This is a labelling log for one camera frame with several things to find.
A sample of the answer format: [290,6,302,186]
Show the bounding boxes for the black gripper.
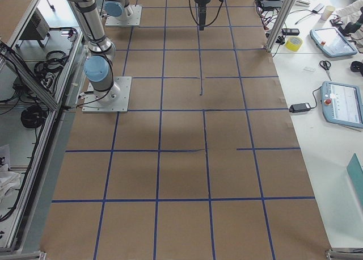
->
[194,0,211,31]

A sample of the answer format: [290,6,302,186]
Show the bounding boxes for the yellow tape roll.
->
[286,36,303,52]

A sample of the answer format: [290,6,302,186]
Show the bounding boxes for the paper cup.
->
[320,5,335,21]

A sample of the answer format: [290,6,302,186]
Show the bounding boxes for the far teach pendant tablet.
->
[310,27,357,57]

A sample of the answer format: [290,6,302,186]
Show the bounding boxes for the teach pendant tablet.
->
[310,27,357,57]
[320,81,362,128]

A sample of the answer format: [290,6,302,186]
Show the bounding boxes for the black power brick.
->
[289,103,311,113]

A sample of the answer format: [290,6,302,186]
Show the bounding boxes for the grey control box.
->
[16,8,50,48]

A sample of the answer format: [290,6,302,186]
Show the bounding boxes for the near teach pendant tablet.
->
[320,81,362,128]

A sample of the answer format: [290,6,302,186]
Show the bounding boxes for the teal board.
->
[347,153,363,204]

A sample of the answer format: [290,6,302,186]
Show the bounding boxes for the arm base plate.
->
[82,77,132,113]
[105,2,142,27]

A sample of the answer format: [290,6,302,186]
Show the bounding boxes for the aluminium extrusion post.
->
[265,0,295,52]

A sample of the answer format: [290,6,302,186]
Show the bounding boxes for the black handled scissors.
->
[319,60,332,81]

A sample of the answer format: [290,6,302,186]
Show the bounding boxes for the coiled black cable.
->
[21,105,48,129]

